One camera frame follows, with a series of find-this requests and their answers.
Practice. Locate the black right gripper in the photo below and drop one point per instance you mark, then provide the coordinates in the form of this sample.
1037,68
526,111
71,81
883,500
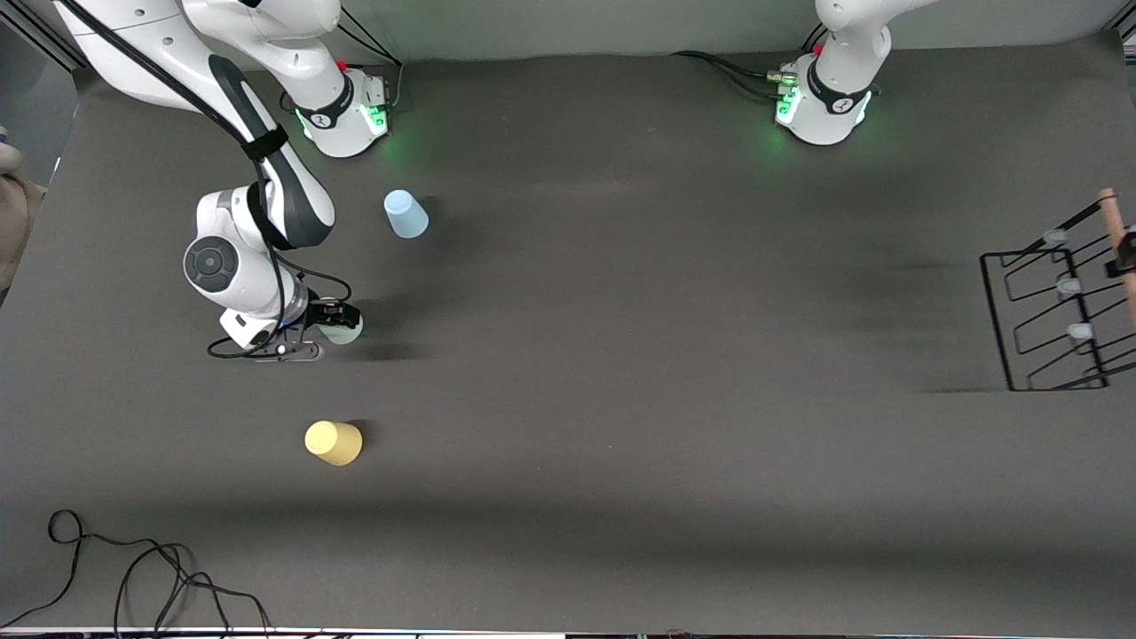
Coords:
325,315

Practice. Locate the light blue plastic cup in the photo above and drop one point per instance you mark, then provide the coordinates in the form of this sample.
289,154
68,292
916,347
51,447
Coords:
406,217

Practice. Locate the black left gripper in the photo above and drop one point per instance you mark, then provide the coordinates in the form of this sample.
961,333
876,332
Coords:
1125,248

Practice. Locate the aluminium frame rail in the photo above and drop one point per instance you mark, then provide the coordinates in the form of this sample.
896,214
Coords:
1125,32
44,35

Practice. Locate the pale green plastic cup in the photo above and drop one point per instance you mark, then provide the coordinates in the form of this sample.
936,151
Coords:
348,335

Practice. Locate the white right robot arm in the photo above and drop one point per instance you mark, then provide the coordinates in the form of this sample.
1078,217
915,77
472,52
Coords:
266,53

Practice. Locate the person in beige clothing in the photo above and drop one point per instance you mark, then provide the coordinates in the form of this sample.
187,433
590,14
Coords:
13,213

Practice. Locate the yellow plastic cup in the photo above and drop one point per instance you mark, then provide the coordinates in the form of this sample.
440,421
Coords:
334,442

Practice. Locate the dark grey table mat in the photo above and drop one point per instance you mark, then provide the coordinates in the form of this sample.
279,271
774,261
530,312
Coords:
621,355

